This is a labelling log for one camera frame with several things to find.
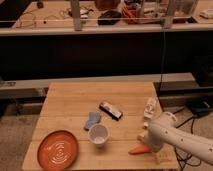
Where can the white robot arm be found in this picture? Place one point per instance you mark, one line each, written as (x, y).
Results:
(162, 129)

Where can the metal post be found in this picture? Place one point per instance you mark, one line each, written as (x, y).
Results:
(168, 19)
(75, 8)

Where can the white tube bottle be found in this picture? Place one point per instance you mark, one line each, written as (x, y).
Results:
(149, 110)

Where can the right metal post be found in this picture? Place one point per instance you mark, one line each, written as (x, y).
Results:
(168, 19)

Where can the black power box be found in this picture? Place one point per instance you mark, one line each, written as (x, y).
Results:
(199, 108)

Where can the orange tool on bench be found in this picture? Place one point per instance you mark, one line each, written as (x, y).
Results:
(129, 15)

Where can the left metal post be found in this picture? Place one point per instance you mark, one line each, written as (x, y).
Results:
(75, 8)

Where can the black bag on bench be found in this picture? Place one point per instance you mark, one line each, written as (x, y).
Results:
(110, 17)

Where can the orange pepper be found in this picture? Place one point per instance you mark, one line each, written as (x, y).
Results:
(140, 150)

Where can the orange plate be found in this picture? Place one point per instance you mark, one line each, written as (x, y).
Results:
(57, 151)

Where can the blue cloth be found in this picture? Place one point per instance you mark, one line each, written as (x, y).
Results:
(94, 118)

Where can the white paper cup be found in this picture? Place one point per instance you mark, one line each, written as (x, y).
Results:
(98, 135)

